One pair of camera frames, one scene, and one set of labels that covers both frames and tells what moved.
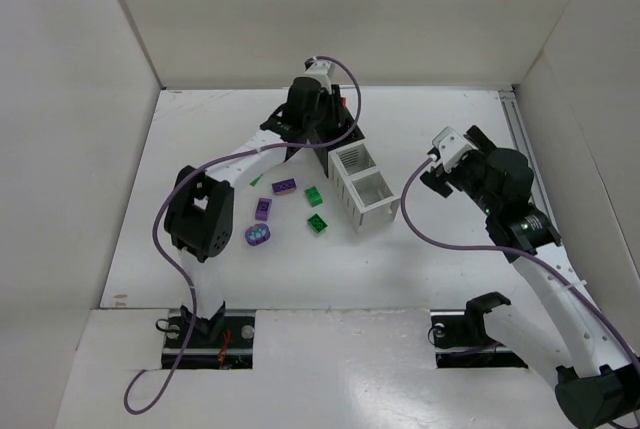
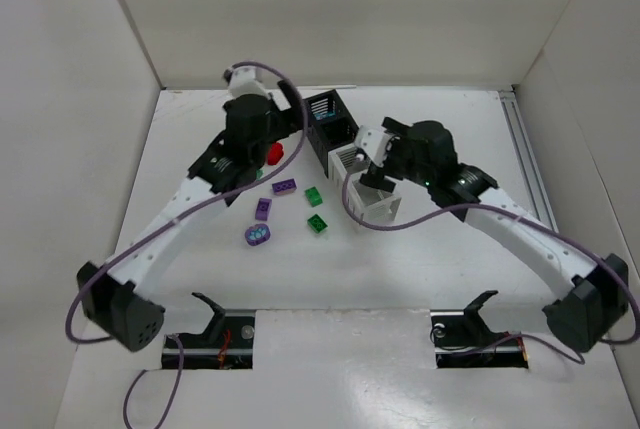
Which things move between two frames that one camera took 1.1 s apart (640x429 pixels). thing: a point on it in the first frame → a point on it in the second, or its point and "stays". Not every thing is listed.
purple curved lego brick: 263,209 stays
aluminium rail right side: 513,112 stays
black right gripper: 445,177 → 382,175
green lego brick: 316,223 stays
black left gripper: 335,130 → 288,112
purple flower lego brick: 257,234 stays
